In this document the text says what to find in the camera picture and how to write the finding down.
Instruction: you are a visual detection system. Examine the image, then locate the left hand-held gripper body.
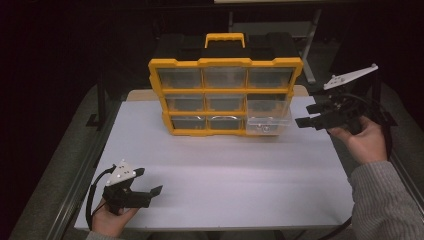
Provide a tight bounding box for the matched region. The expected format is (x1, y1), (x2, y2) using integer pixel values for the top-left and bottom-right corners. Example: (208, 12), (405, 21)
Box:
(101, 159), (153, 215)

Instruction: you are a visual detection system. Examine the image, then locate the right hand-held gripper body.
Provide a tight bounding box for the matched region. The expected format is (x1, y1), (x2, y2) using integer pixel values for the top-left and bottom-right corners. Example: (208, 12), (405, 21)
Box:
(314, 63), (380, 135)

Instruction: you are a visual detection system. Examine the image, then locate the large clear drawer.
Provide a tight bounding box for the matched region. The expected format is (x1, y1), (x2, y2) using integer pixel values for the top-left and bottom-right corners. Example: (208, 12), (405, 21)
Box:
(244, 99), (294, 136)

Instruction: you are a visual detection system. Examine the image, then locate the yellow black organizer cabinet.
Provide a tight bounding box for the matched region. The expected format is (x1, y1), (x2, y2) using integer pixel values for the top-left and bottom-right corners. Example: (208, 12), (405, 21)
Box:
(148, 32), (304, 137)

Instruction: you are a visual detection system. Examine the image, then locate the person's left hand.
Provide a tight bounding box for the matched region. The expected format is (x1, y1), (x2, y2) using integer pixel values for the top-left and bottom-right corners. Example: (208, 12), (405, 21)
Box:
(91, 199), (139, 239)

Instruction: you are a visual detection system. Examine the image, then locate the person's right hand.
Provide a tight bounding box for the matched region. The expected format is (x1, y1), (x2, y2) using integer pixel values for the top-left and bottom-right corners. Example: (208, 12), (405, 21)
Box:
(328, 115), (389, 165)

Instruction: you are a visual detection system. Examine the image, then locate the black metal stand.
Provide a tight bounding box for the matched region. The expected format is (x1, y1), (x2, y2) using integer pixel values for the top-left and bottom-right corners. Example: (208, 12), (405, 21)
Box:
(85, 75), (108, 130)
(369, 68), (398, 130)

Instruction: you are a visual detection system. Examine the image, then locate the set of small closed drawers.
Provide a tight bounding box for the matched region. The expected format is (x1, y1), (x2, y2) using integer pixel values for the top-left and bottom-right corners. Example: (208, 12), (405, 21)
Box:
(156, 66), (296, 131)

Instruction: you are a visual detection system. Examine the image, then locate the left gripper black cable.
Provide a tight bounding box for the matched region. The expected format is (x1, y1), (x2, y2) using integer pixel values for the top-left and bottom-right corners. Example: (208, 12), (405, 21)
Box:
(85, 165), (116, 231)

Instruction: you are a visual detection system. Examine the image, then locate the grey metal rail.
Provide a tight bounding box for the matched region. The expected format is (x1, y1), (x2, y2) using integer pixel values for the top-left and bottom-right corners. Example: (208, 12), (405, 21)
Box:
(46, 99), (122, 240)
(352, 96), (424, 214)

